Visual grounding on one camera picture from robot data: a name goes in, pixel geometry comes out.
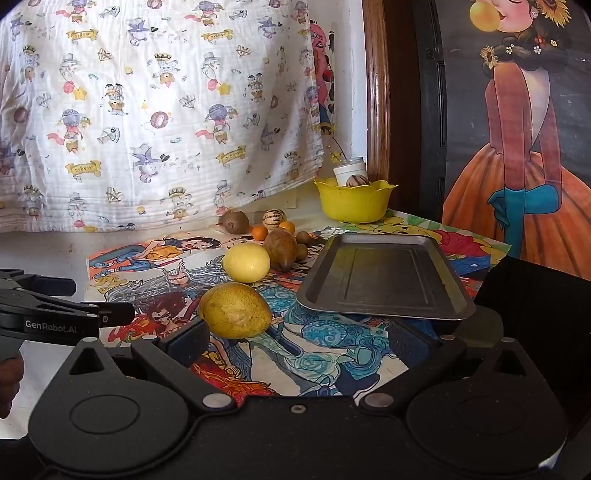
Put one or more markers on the grey metal tray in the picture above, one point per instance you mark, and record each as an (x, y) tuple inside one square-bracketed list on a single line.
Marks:
[(383, 277)]

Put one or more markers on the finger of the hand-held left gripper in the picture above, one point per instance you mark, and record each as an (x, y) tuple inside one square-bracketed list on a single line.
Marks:
[(113, 314), (46, 286)]

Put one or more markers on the brown-green mango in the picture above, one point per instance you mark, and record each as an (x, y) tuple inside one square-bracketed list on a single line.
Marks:
[(280, 249)]

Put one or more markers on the striped pepino melon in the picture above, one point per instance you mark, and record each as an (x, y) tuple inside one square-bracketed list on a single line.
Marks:
[(358, 181), (274, 217)]

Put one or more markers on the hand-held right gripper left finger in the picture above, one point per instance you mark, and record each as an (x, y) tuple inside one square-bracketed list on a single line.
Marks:
[(184, 340)]

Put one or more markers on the anime printed table sheet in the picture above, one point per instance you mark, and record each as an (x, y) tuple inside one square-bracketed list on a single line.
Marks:
[(152, 277)]

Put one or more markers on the person's left hand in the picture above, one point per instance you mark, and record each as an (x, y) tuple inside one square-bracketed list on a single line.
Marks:
[(9, 387)]

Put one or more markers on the small orange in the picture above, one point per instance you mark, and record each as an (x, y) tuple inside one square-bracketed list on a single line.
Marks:
[(287, 226), (260, 232)]

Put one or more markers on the yellow flower sprig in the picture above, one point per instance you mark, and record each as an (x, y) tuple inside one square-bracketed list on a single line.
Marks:
[(335, 156)]

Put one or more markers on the small brown round fruit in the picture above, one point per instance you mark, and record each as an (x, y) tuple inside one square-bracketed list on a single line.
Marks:
[(301, 252), (303, 237)]

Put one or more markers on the cartoon wall sticker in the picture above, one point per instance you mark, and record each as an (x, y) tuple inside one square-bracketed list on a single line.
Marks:
[(318, 60)]

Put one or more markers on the wall poster orange dress figure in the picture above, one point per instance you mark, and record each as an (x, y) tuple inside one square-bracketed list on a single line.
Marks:
[(508, 207)]

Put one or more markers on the white cartoon printed blanket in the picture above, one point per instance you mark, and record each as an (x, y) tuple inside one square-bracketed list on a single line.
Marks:
[(138, 92)]

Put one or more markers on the brown kiwi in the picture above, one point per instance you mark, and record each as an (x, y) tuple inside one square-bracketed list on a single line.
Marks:
[(236, 222)]

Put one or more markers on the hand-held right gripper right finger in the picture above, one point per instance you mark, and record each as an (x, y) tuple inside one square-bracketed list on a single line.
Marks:
[(408, 342)]

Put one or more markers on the yellow flower-shaped bowl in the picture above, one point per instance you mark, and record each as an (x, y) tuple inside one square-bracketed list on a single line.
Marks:
[(353, 203)]

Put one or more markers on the wooden door frame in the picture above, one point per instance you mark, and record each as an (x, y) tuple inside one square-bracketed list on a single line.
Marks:
[(376, 92)]

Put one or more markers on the yellow lemon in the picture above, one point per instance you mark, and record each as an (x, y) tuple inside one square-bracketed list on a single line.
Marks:
[(246, 263)]

